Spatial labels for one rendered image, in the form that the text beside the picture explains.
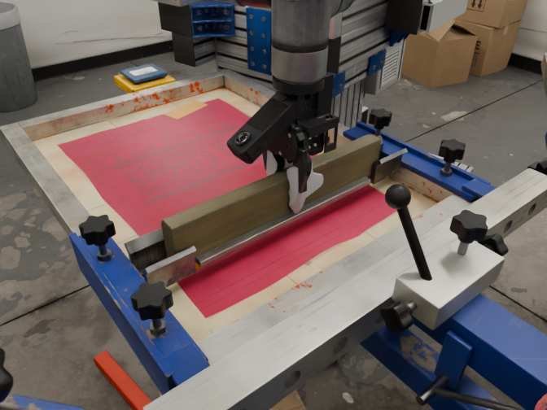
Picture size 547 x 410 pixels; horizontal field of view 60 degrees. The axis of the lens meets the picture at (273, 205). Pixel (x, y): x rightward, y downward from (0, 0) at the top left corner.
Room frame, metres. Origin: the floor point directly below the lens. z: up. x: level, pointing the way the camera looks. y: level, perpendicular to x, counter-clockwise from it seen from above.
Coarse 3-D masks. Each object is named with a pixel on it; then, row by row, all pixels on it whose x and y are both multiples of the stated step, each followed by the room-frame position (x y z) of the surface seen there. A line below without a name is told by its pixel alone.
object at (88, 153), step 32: (128, 128) 0.98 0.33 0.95; (96, 160) 0.84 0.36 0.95; (128, 192) 0.72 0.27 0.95; (192, 192) 0.72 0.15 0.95; (224, 192) 0.72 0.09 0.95; (128, 224) 0.63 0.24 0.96; (160, 224) 0.63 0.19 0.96; (224, 256) 0.55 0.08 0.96; (256, 256) 0.55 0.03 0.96; (288, 256) 0.55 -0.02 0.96; (192, 288) 0.48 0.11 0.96; (224, 288) 0.48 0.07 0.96; (256, 288) 0.48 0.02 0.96
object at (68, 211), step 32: (128, 96) 1.08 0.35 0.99; (160, 96) 1.11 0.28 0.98; (256, 96) 1.11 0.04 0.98; (0, 128) 0.91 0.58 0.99; (32, 128) 0.92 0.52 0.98; (64, 128) 0.96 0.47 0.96; (32, 160) 0.78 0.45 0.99; (64, 192) 0.67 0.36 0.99; (448, 192) 0.68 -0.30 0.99; (64, 224) 0.60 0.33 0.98; (416, 224) 0.58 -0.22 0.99; (352, 256) 0.51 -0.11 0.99; (384, 256) 0.51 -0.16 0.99; (320, 288) 0.44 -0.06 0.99; (256, 320) 0.39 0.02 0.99; (224, 352) 0.34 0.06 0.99
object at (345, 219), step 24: (168, 120) 1.02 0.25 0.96; (192, 120) 1.02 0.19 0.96; (216, 120) 1.02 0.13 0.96; (240, 120) 1.02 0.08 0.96; (264, 168) 0.80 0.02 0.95; (360, 192) 0.72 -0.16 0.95; (312, 216) 0.65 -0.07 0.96; (336, 216) 0.65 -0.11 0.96; (360, 216) 0.65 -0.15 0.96; (384, 216) 0.65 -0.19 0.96; (312, 240) 0.58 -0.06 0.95; (336, 240) 0.58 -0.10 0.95
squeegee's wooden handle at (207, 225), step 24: (360, 144) 0.71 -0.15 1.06; (336, 168) 0.67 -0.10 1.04; (360, 168) 0.70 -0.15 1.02; (240, 192) 0.57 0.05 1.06; (264, 192) 0.57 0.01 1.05; (192, 216) 0.51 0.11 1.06; (216, 216) 0.52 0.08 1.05; (240, 216) 0.55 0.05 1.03; (264, 216) 0.57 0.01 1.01; (168, 240) 0.49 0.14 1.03; (192, 240) 0.50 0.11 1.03; (216, 240) 0.52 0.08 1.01
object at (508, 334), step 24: (456, 312) 0.36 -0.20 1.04; (480, 312) 0.36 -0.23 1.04; (504, 312) 0.36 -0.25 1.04; (432, 336) 0.36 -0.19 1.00; (480, 336) 0.32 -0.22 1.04; (504, 336) 0.32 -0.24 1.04; (528, 336) 0.32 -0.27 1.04; (480, 360) 0.32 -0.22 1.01; (504, 360) 0.30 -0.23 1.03; (528, 360) 0.29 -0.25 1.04; (504, 384) 0.29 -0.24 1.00; (528, 384) 0.28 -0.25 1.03; (528, 408) 0.27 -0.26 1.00
